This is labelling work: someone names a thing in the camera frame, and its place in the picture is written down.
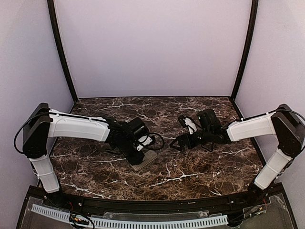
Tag white universal remote control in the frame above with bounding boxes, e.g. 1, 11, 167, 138
131, 150, 158, 171

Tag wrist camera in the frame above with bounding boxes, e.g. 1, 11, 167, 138
137, 135, 153, 151
178, 115, 197, 135

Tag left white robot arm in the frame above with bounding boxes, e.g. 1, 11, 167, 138
20, 103, 156, 193

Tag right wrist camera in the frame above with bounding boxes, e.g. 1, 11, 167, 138
178, 115, 197, 135

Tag left black frame post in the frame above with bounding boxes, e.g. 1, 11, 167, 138
47, 0, 78, 103

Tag black frame post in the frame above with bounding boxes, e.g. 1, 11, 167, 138
47, 0, 78, 103
231, 0, 259, 101

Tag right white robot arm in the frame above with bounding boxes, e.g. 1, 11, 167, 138
170, 104, 305, 190

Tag left black camera cable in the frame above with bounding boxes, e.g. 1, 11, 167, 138
142, 132, 165, 151

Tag right black camera cable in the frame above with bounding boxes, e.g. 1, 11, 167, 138
202, 140, 217, 153

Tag black camera cable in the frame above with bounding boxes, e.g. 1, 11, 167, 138
142, 132, 165, 151
202, 140, 217, 153

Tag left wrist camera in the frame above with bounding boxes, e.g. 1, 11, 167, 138
137, 135, 153, 151

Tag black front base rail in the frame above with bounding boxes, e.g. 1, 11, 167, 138
41, 193, 249, 215

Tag right black frame post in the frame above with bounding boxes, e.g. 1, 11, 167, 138
231, 0, 259, 101

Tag white slotted cable duct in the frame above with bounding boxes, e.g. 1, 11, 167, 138
31, 204, 228, 229

